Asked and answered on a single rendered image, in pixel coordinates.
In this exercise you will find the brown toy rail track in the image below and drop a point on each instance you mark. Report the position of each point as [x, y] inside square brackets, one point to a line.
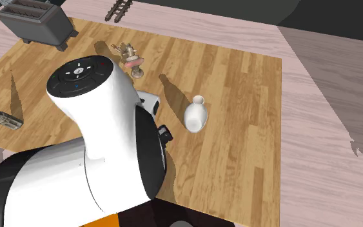
[118, 11]

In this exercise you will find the pink and beige figurine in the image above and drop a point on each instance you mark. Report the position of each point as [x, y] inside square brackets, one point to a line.
[131, 59]

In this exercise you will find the grey ribbed tool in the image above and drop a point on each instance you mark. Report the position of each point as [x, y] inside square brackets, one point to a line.
[0, 118]

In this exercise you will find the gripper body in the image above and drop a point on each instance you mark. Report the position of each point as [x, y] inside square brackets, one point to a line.
[166, 134]

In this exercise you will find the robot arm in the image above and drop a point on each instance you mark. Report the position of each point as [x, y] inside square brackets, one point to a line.
[105, 132]

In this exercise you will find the white vase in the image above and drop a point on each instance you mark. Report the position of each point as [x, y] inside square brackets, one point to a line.
[195, 115]

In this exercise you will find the grey toaster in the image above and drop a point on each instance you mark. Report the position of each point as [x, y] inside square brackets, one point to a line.
[39, 23]

